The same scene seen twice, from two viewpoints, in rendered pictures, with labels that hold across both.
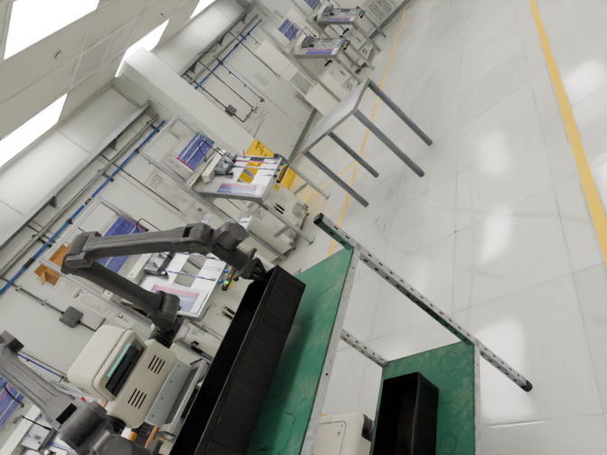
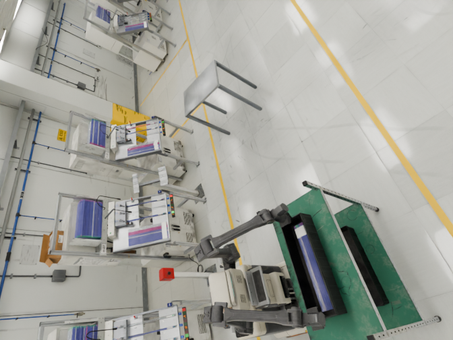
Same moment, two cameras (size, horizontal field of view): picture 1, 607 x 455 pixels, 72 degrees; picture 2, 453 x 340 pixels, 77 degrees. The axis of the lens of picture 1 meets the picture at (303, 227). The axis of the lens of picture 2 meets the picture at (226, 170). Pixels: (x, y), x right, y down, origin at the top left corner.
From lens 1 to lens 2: 1.12 m
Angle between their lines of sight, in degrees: 21
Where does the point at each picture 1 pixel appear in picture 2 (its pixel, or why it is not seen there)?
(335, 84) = (153, 48)
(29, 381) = (259, 314)
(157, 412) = (253, 299)
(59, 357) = (66, 304)
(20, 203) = not seen: outside the picture
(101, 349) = (222, 286)
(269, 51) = (96, 35)
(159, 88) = (29, 90)
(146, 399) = (245, 296)
